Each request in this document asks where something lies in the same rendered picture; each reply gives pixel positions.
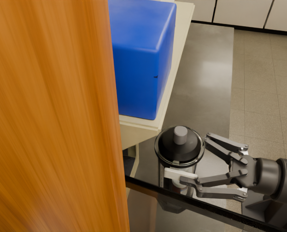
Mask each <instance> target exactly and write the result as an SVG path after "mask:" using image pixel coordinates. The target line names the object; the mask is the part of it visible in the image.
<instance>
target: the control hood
mask: <svg viewBox="0 0 287 232"><path fill-rule="evenodd" d="M174 3H176V6H177V9H176V23H175V33H174V44H173V53H172V64H171V70H170V74H169V77H168V80H167V83H166V86H165V90H164V93H163V96H162V100H161V103H160V106H159V110H158V113H157V116H156V119H155V120H148V119H144V118H138V117H133V116H127V115H122V114H119V123H120V133H121V142H122V150H124V149H127V148H129V147H131V146H134V145H136V144H138V143H140V142H143V141H145V140H147V139H150V138H152V137H154V136H156V135H158V134H159V133H160V132H161V128H162V125H163V122H164V117H165V114H166V110H167V107H168V103H169V99H170V96H171V92H172V88H173V85H174V81H175V78H176V74H177V70H178V67H179V63H180V60H181V56H182V52H183V49H184V45H185V41H186V38H187V34H188V30H189V26H190V23H191V20H192V16H193V12H194V8H195V5H193V3H187V2H178V1H174Z"/></svg>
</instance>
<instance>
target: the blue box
mask: <svg viewBox="0 0 287 232"><path fill-rule="evenodd" d="M108 8H109V18H110V28H111V41H112V51H113V61H114V70H115V80H116V90H117V103H118V113H119V114H122V115H127V116H133V117H138V118H144V119H148V120H155V119H156V116H157V113H158V110H159V106H160V103H161V100H162V96H163V93H164V90H165V86H166V83H167V80H168V77H169V74H170V70H171V64H172V53H173V44H174V33H175V23H176V9H177V6H176V3H172V2H164V1H155V0H108Z"/></svg>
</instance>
